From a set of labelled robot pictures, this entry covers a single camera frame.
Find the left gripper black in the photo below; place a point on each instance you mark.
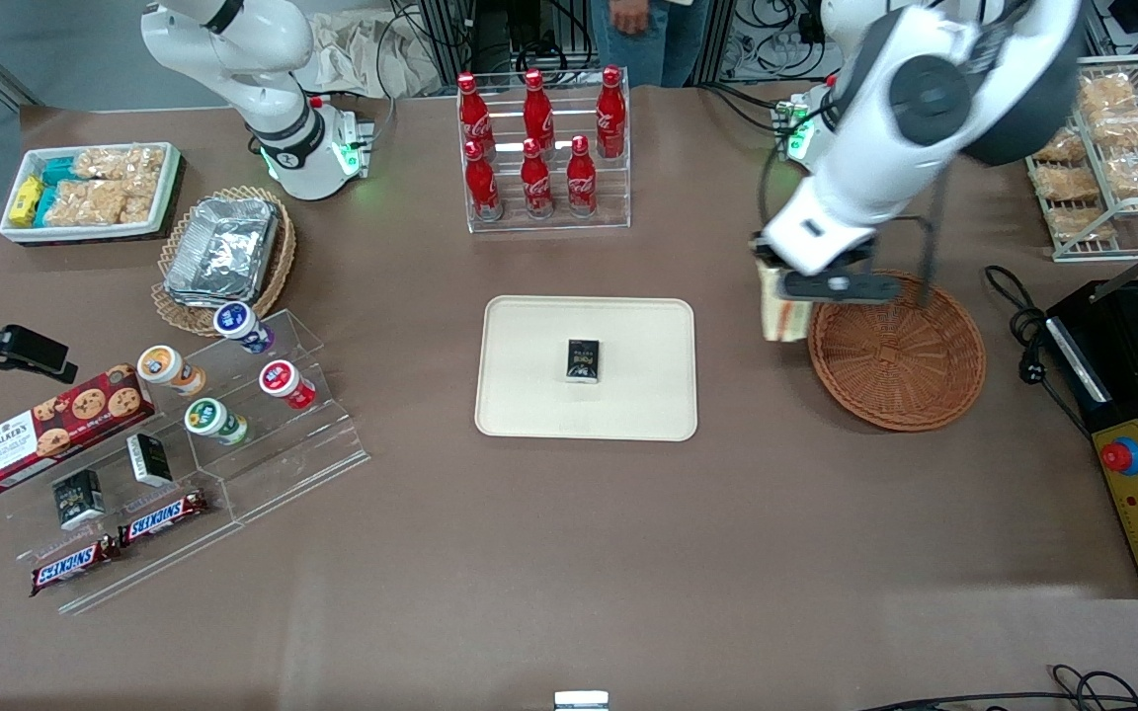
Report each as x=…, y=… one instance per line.
x=855, y=253

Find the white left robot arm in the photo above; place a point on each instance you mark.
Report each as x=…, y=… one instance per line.
x=885, y=148

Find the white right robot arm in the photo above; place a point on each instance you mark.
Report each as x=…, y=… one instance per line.
x=263, y=99

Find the light wicker basket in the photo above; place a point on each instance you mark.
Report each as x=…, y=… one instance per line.
x=280, y=276

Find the cream plastic tray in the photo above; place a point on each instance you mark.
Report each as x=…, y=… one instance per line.
x=529, y=395

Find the red Walkers cookie box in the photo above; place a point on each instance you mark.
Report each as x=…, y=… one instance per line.
x=55, y=430

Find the orange lid gum jar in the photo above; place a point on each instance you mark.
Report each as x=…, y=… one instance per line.
x=162, y=365

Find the teal snack pack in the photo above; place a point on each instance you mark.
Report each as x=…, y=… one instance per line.
x=57, y=170
x=45, y=205

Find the yellow snack pack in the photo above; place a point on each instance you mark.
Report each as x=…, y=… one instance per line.
x=26, y=200

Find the black Face tissue pack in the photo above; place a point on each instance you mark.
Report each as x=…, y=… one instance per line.
x=150, y=459
x=80, y=500
x=583, y=360

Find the clear bag of crackers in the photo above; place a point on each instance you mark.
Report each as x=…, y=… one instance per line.
x=120, y=163
x=95, y=203

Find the green lid gum jar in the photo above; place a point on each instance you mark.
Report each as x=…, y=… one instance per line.
x=208, y=419

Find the purple lid gum jar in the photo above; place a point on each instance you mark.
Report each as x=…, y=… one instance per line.
x=235, y=320

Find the Snickers chocolate bar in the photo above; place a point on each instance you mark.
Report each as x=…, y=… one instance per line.
x=162, y=517
x=73, y=565

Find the white rectangular snack bin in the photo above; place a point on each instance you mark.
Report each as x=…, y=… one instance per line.
x=170, y=188

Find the stack of foil trays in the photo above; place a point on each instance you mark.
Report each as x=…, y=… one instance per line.
x=221, y=249

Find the red cola bottle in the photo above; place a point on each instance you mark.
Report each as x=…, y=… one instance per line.
x=537, y=107
x=535, y=182
x=481, y=185
x=610, y=111
x=475, y=111
x=581, y=180

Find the clear acrylic bottle stand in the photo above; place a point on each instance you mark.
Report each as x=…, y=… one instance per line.
x=549, y=225

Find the red lid gum jar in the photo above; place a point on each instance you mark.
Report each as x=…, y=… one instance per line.
x=281, y=379

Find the person in blue jeans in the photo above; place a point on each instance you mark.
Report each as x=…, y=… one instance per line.
x=668, y=39

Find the clear acrylic stepped snack stand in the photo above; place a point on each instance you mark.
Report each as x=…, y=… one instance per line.
x=283, y=464

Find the black countertop appliance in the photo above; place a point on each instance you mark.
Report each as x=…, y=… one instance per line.
x=1122, y=346

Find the white crumpled plastic bag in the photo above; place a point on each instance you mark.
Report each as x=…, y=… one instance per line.
x=371, y=54

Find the small white metal bracket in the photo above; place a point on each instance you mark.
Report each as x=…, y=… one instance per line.
x=581, y=701

